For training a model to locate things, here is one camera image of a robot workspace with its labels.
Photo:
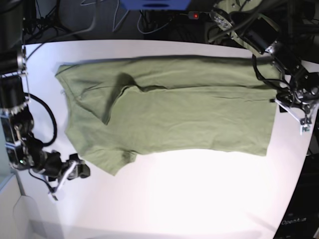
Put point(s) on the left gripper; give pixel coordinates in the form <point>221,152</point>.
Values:
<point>296,97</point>

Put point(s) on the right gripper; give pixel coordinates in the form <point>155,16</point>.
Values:
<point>51,165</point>

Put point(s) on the green T-shirt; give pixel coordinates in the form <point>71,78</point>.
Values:
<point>118,109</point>

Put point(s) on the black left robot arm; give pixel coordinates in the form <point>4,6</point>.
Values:
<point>276,28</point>

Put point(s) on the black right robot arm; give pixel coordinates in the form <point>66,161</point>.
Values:
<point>15,114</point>

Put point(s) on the black OpenArm case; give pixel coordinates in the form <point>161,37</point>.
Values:
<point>301,219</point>

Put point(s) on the power strip with red light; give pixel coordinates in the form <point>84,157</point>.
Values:
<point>196,15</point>

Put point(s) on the blue box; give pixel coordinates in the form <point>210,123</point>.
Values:
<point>155,4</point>

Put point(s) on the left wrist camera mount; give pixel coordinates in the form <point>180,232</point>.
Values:
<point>303,115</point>

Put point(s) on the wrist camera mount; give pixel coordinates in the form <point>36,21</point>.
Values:
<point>69,172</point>
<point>303,115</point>

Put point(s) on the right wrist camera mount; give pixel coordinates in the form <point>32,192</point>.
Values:
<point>69,172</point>

